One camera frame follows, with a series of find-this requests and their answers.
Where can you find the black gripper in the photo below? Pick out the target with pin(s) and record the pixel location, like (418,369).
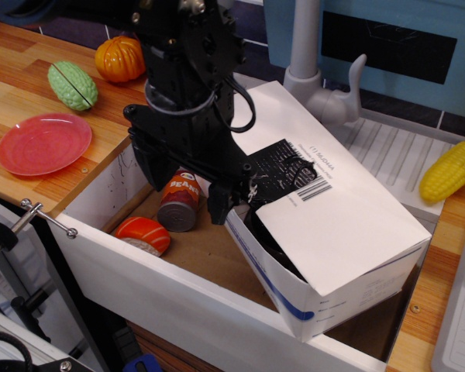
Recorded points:
(197,139)

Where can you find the white cardboard box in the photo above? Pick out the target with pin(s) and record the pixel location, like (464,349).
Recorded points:
(352,243)

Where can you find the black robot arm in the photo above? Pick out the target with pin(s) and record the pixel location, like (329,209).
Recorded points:
(191,50)

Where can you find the toy beans can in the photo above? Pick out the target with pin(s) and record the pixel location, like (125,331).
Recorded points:
(179,203)

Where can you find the toy salmon sushi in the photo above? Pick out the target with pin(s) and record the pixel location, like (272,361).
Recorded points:
(144,233)

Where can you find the white toy sink basin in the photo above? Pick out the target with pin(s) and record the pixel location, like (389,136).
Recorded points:
(202,298)

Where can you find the orange toy pumpkin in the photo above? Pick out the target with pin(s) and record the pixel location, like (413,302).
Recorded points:
(120,59)

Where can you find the green toy bitter gourd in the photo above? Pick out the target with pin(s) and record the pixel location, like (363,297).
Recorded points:
(72,86)

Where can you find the pink plastic plate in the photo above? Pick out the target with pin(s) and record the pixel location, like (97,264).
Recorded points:
(44,144)

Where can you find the grey toy faucet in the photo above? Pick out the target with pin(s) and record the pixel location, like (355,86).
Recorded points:
(304,80)

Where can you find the metal clamp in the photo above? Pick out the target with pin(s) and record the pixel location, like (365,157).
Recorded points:
(9,235)

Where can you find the yellow toy corn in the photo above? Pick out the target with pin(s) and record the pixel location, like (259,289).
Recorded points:
(445,176)

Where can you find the blue panel with black screen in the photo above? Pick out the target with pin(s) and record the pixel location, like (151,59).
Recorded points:
(415,51)

